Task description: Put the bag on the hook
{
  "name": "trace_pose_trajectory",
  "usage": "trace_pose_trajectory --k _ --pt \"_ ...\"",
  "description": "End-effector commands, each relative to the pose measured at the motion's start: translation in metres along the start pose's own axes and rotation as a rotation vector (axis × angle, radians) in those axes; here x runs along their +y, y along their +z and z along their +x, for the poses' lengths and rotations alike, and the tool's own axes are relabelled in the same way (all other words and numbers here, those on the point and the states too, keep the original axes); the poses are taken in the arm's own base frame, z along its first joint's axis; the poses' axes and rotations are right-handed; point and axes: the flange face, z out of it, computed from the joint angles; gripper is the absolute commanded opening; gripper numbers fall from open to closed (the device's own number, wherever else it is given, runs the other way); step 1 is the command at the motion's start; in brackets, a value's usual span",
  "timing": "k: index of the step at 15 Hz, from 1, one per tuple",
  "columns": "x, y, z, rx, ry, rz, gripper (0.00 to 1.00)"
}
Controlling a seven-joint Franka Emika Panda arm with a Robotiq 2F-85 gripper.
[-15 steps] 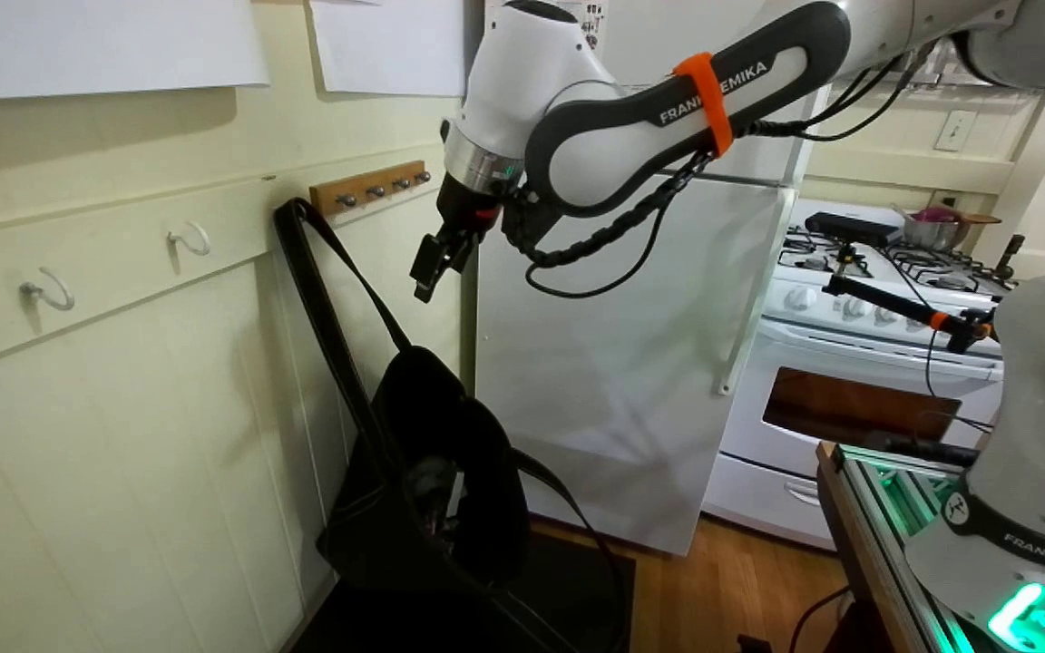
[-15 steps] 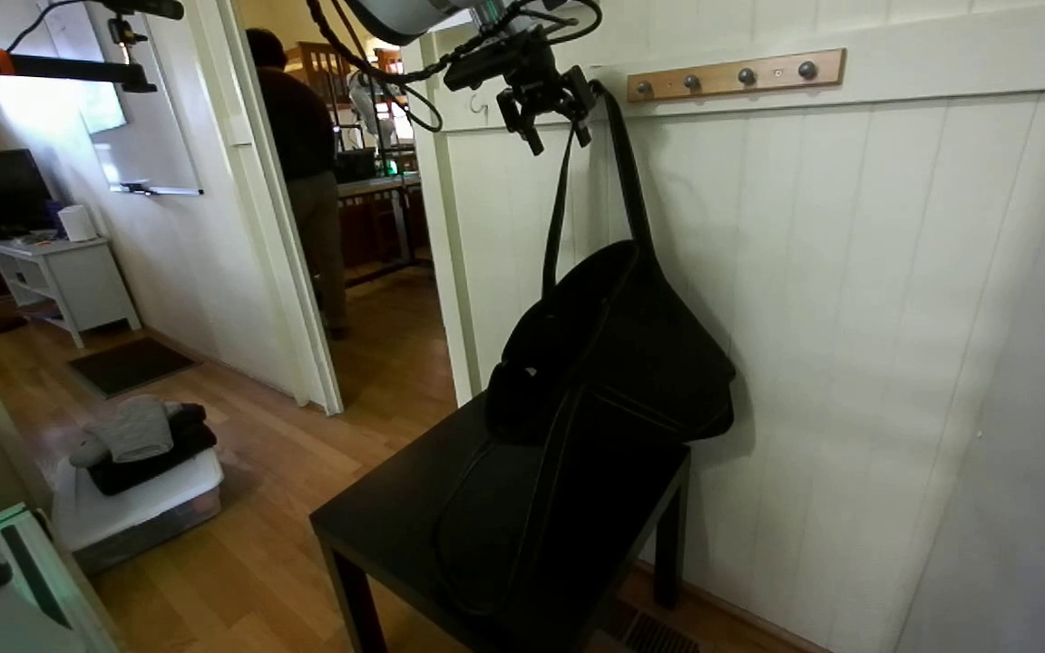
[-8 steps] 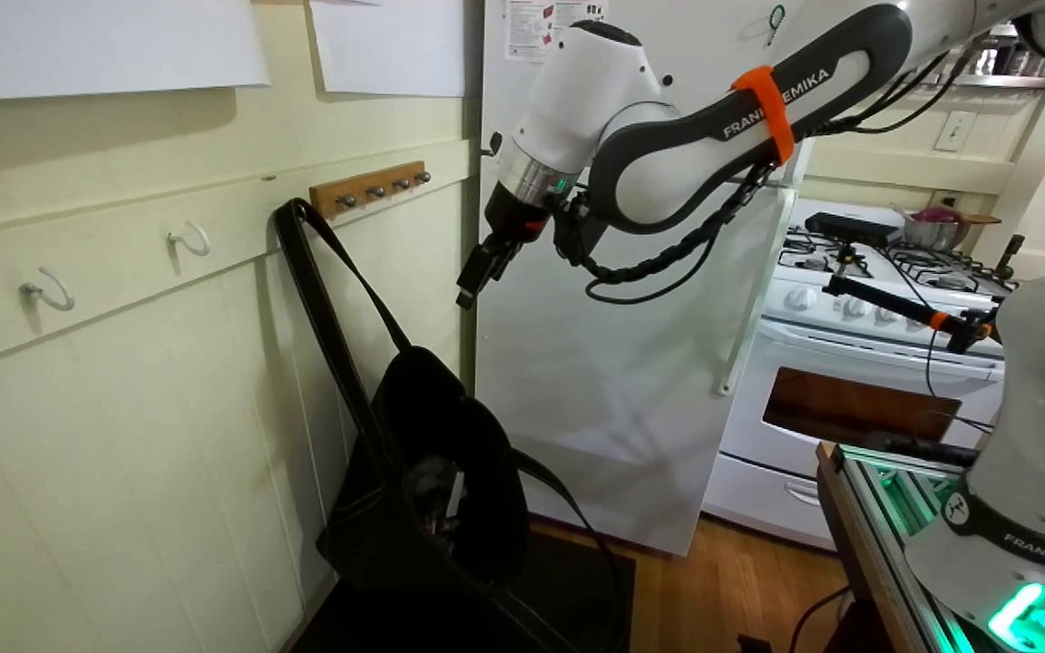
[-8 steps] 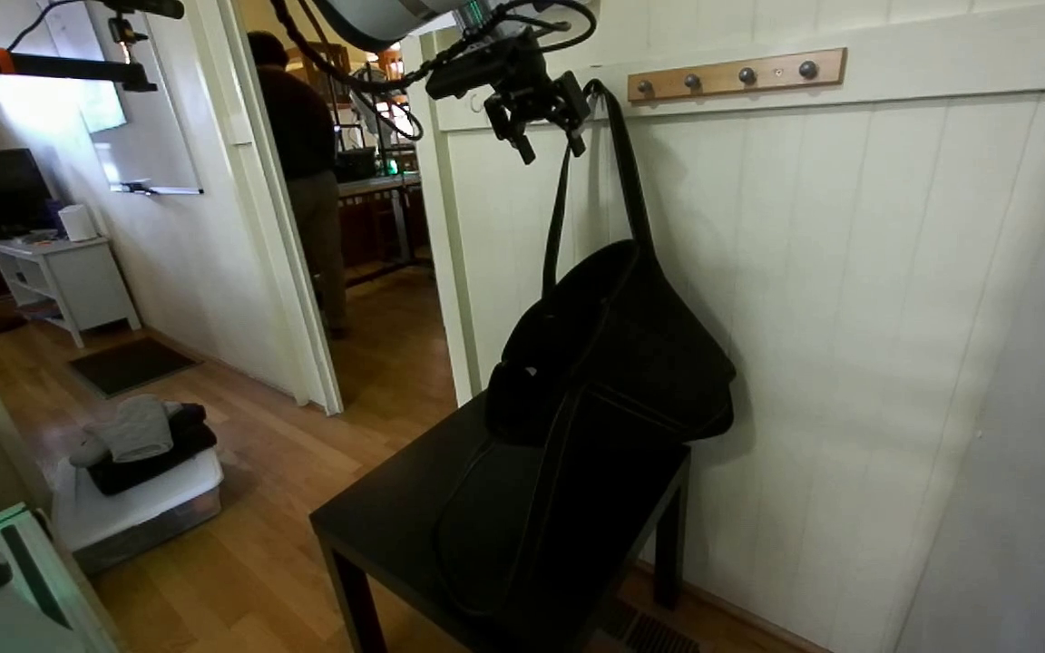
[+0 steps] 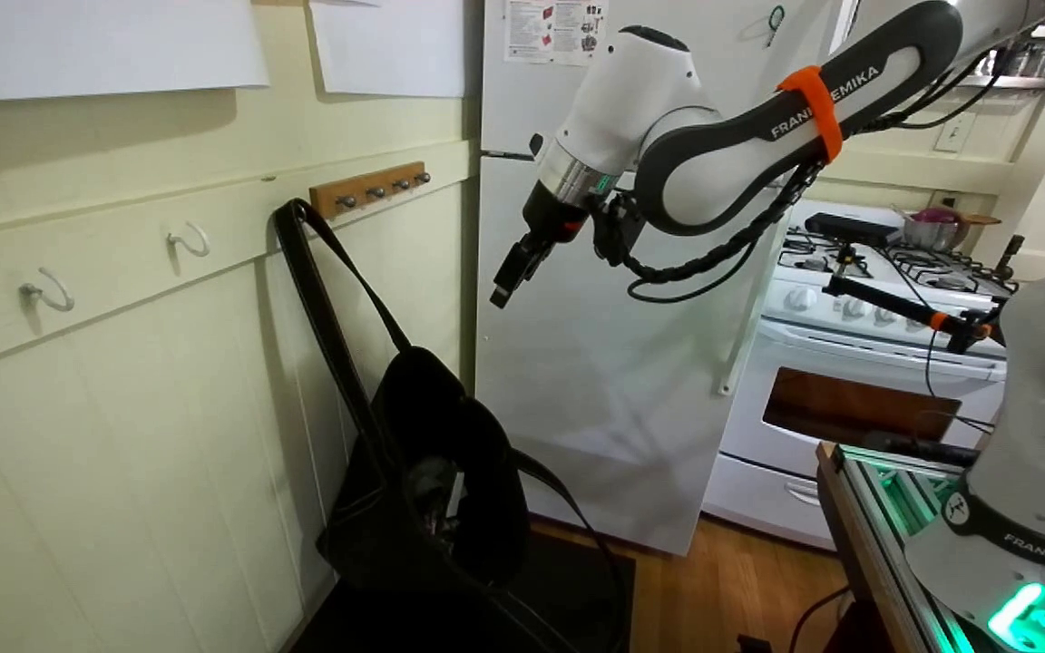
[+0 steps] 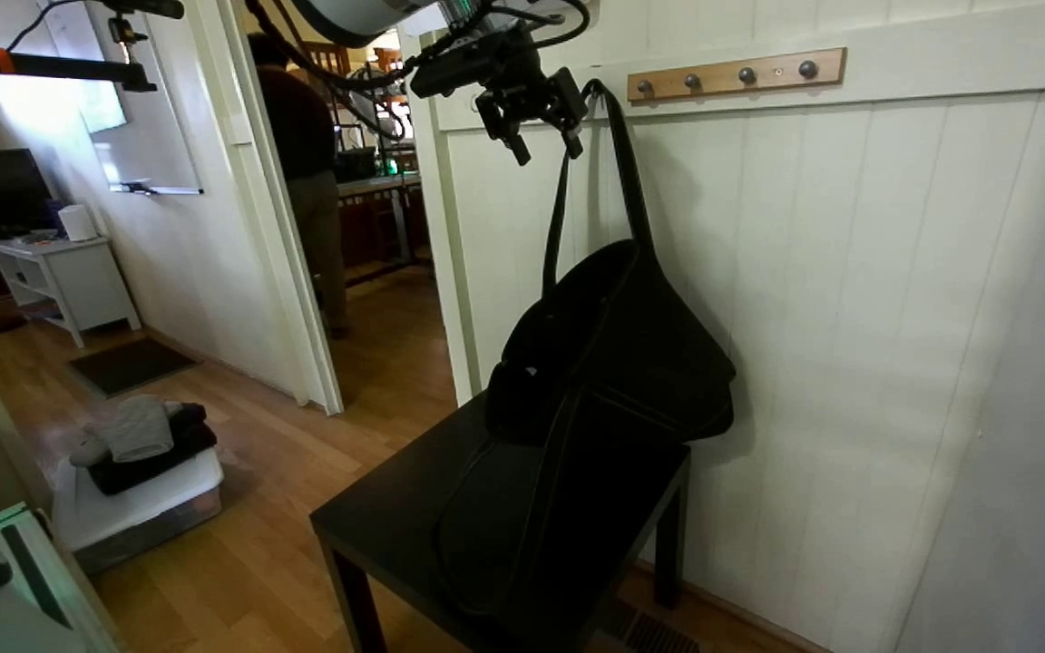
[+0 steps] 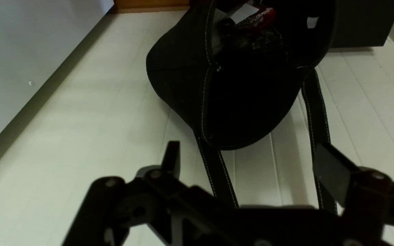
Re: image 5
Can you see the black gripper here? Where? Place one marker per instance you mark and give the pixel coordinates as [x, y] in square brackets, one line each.
[552, 218]

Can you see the white refrigerator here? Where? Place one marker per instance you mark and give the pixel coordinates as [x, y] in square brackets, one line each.
[597, 402]

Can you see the white wall outlet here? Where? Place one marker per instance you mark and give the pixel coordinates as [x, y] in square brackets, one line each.
[955, 134]

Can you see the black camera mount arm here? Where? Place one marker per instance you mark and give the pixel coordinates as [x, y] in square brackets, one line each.
[898, 310]

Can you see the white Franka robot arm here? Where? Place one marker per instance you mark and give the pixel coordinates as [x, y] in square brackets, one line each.
[716, 134]

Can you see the printed colourful sheet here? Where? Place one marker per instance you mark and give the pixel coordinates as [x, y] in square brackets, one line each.
[556, 28]

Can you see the black frying pan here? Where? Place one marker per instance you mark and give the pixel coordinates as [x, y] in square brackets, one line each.
[851, 225]

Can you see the large white wall paper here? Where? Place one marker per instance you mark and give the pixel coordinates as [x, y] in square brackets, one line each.
[90, 43]

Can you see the black stitched tote bag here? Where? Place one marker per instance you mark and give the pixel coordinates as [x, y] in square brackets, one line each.
[438, 483]

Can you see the wooden peg rack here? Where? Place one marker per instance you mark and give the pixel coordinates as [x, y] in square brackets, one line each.
[370, 192]

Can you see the red cooking pot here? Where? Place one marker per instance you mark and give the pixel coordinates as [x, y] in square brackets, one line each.
[941, 225]

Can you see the small white wall paper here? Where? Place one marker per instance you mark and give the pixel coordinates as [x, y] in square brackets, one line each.
[391, 43]

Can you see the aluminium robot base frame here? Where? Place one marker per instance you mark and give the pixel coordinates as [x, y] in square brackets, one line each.
[887, 533]

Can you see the white stove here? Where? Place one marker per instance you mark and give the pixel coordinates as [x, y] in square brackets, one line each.
[837, 402]

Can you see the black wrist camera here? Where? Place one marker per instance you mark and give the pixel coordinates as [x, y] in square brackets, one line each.
[618, 225]

